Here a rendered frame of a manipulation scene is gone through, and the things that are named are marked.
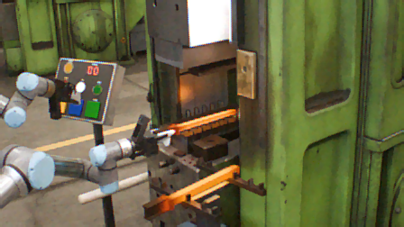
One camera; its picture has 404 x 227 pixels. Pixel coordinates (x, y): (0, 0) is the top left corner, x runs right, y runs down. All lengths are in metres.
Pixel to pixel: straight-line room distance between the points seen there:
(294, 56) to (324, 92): 0.30
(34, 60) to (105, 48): 0.90
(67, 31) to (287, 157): 5.22
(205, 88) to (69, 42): 4.55
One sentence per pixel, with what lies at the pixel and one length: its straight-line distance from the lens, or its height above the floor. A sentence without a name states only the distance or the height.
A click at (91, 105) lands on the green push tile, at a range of 2.50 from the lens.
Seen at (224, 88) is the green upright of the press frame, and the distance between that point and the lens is 2.57.
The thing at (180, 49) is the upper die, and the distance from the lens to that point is 2.05.
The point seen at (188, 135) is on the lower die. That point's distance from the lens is 2.16.
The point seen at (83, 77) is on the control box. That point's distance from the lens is 2.57.
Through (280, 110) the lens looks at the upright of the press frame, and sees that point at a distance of 1.91.
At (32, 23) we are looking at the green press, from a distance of 6.91.
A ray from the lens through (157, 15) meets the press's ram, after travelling 2.15.
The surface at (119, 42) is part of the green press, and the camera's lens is 7.05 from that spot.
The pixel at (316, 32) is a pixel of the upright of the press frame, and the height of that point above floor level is 1.41.
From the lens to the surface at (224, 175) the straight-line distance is 1.80.
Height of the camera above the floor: 1.82
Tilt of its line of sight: 20 degrees down
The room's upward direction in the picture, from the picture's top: 2 degrees counter-clockwise
